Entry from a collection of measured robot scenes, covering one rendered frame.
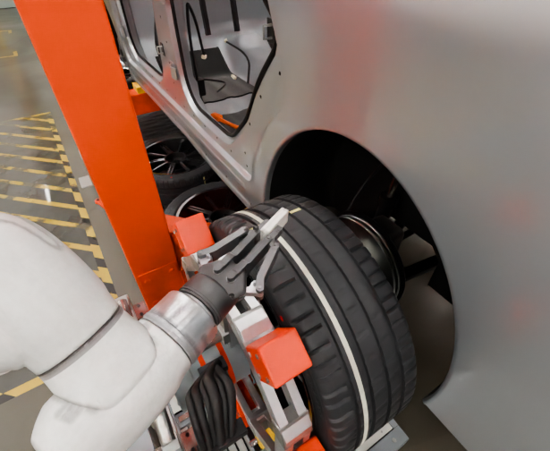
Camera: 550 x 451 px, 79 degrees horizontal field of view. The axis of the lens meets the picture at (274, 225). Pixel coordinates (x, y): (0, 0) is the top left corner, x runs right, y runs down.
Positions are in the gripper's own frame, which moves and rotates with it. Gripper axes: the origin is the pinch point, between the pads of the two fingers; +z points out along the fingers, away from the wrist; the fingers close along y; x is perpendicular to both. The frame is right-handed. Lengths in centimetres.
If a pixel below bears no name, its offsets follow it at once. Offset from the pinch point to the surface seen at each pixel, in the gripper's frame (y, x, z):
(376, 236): 13.0, -26.9, 35.8
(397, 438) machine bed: 52, -116, 24
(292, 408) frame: 15.9, -27.6, -15.7
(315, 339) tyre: 14.5, -14.0, -7.8
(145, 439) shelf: -22, -83, -34
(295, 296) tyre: 7.9, -10.7, -4.1
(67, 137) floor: -329, -157, 113
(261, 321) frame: 4.5, -14.5, -10.1
